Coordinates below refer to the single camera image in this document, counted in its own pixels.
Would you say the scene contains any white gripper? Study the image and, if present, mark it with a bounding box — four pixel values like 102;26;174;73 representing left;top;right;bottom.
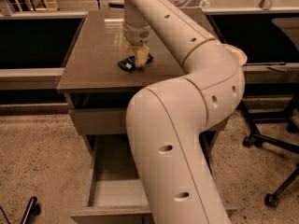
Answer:
122;21;151;68

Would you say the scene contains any blue rxbar blueberry wrapper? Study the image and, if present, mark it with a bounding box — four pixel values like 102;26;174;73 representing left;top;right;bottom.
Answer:
117;53;154;73

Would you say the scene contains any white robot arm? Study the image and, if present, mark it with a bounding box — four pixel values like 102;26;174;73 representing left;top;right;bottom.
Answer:
126;0;245;224

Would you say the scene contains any grey drawer cabinet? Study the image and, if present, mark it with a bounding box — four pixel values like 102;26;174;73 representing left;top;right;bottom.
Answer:
56;7;245;224

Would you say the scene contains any grey open middle drawer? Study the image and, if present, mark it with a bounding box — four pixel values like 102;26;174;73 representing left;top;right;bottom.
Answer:
71;133;230;224

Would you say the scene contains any white paper bowl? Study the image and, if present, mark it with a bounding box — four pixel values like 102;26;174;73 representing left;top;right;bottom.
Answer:
224;44;248;66

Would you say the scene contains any black wheeled stand base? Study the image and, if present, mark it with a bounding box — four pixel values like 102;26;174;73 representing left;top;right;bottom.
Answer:
239;93;299;208

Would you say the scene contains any black stand leg left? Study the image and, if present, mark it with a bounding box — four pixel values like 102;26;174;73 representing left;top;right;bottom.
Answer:
0;196;41;224

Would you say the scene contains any wire mesh basket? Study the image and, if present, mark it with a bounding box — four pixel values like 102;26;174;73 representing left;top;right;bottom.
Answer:
174;0;209;8

